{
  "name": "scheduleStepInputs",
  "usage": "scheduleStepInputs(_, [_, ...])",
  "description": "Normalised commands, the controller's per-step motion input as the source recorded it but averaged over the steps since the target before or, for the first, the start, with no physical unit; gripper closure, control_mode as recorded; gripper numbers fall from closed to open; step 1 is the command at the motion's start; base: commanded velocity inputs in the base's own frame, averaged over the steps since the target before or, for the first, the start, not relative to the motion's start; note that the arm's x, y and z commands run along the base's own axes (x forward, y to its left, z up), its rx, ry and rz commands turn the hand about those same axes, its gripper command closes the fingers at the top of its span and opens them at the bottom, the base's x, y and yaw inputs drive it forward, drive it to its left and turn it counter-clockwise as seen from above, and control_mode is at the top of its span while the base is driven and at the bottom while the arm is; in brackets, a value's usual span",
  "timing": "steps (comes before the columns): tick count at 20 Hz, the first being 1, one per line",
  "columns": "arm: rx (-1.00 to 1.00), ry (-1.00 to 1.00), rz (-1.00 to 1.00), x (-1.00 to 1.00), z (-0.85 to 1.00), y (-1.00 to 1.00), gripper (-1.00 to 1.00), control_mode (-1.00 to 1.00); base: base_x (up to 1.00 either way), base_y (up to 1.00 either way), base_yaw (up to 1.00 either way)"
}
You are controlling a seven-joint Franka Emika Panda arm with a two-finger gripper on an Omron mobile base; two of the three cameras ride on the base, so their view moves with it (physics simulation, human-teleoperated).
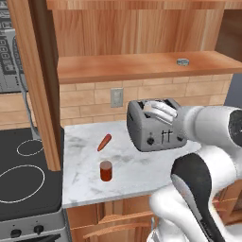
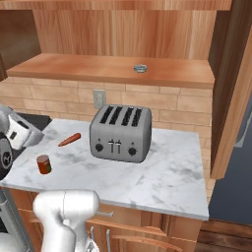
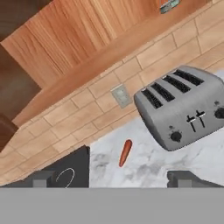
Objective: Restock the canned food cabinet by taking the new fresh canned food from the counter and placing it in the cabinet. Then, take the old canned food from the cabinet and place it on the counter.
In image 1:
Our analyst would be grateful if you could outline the wooden drawer front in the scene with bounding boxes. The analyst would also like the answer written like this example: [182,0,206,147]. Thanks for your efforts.
[65,194,159,229]

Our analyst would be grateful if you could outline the grey microwave handle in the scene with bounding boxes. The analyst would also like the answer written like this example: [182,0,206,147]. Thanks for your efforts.
[11,33,43,142]

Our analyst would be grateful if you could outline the open wooden wall cabinet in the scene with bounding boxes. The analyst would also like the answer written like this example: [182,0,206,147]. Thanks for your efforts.
[45,0,242,85]

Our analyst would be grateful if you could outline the grey microwave oven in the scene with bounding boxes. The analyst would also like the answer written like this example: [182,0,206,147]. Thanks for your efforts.
[0,0,30,95]

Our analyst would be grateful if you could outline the grey wall socket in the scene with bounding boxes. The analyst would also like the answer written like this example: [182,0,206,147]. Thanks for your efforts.
[110,87,125,109]

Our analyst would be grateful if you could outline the grey toaster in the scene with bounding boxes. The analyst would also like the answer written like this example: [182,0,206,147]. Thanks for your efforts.
[126,97,189,153]

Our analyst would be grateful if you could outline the black stove knob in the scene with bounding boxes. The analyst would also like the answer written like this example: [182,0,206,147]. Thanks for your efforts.
[9,228,23,239]
[33,224,45,235]

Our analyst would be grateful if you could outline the wooden base cabinet handle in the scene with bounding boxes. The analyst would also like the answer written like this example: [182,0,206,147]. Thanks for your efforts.
[82,221,153,240]

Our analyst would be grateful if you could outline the wooden base cabinet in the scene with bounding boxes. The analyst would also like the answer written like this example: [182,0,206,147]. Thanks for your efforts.
[211,178,242,226]

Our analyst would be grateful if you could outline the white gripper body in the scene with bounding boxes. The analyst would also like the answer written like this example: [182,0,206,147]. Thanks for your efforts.
[143,99,179,126]

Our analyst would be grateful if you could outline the wooden base cabinet door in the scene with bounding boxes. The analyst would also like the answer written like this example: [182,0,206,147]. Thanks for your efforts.
[69,220,159,242]

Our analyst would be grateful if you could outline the black oven handle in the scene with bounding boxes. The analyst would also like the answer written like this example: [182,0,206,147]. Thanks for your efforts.
[18,233,62,242]

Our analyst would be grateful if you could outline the orange carrot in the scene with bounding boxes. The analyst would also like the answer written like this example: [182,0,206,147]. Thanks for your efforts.
[96,133,113,153]

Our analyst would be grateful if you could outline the black hob stove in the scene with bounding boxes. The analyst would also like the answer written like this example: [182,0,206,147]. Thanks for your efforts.
[0,127,73,242]

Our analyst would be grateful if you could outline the wooden drawer handle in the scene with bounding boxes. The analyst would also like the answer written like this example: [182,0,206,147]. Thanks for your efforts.
[96,210,156,225]

